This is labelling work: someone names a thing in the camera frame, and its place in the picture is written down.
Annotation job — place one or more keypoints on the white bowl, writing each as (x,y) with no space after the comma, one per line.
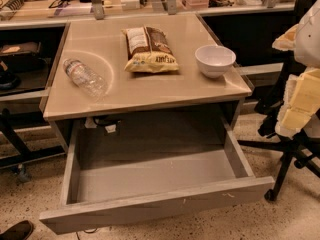
(213,61)

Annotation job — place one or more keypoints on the clear plastic water bottle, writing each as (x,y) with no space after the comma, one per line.
(85,78)

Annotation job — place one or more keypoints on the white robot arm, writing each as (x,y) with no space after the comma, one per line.
(312,19)

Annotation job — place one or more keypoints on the yellow brown chip bag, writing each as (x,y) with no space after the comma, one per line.
(148,51)

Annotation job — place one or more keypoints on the black office chair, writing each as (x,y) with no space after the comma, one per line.
(302,150)

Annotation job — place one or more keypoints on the grey top drawer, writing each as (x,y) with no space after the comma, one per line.
(156,164)

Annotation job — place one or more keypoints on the grey drawer cabinet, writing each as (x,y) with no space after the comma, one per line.
(102,46)

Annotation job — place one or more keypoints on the dark shoe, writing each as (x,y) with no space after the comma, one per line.
(19,231)

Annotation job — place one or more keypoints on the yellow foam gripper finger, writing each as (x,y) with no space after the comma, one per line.
(302,94)

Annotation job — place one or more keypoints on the black desk leg frame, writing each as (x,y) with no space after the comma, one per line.
(9,123)

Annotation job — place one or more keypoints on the black soldering coil stand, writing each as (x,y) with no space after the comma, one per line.
(10,8)

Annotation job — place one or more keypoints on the long background workbench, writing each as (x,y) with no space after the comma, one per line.
(17,14)

